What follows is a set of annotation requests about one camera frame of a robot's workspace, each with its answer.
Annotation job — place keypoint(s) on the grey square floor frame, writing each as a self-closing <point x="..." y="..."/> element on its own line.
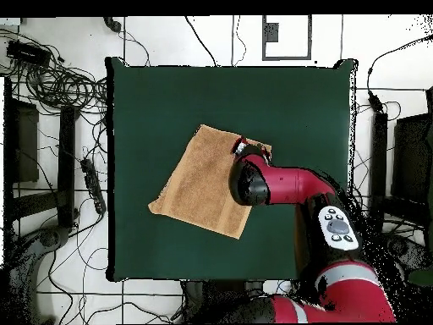
<point x="270" y="34"/>

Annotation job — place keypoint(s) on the black stand frame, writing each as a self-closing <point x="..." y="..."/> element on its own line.
<point x="67" y="162"/>
<point x="378" y="169"/>

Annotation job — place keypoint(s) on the tan terry towel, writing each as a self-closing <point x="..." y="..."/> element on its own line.
<point x="203" y="182"/>

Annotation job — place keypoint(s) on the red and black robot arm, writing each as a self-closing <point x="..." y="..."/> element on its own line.
<point x="291" y="186"/>

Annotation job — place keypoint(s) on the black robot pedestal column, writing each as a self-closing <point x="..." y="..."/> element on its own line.
<point x="194" y="294"/>

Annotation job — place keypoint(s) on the black power strip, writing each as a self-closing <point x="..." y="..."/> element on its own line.
<point x="93" y="184"/>

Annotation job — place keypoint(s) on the dark green table cloth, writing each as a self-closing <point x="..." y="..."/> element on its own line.
<point x="169" y="94"/>

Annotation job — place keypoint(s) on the grey tripod base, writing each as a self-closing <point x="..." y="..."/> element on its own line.
<point x="50" y="238"/>
<point x="406" y="250"/>

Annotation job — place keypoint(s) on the black rectangular box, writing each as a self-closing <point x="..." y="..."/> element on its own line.
<point x="27" y="52"/>

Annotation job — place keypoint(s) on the small black plug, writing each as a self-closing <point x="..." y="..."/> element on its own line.
<point x="113" y="24"/>

